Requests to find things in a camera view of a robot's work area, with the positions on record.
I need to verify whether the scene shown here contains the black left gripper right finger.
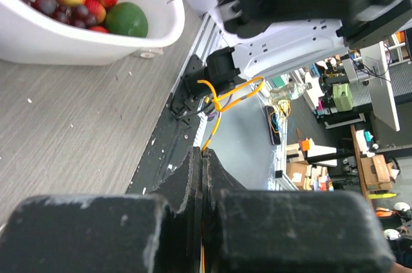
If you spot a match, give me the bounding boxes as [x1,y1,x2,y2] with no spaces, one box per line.
[202,149,395,272]

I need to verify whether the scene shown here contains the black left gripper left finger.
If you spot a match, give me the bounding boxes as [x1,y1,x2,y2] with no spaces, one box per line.
[1,147,202,272]

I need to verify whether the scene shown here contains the yellow cable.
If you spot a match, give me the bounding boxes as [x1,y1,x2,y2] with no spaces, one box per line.
[196,75,265,155]

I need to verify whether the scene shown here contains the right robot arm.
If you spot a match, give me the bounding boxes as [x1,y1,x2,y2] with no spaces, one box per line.
[180,0,411,99]

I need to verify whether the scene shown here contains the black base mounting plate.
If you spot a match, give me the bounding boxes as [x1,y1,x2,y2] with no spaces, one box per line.
[126,55,211,194]

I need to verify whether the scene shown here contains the transparent plastic card packet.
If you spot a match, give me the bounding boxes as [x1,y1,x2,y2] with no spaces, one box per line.
[130,48,164,59]

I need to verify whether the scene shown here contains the green lime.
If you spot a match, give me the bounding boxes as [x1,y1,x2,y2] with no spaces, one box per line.
[105,2,149,38]

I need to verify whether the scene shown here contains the white plastic fruit basket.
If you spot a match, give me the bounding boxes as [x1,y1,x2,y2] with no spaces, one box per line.
[1,0,185,65]

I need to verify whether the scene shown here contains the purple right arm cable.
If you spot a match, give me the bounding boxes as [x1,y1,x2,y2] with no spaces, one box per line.
[205,94,236,122]

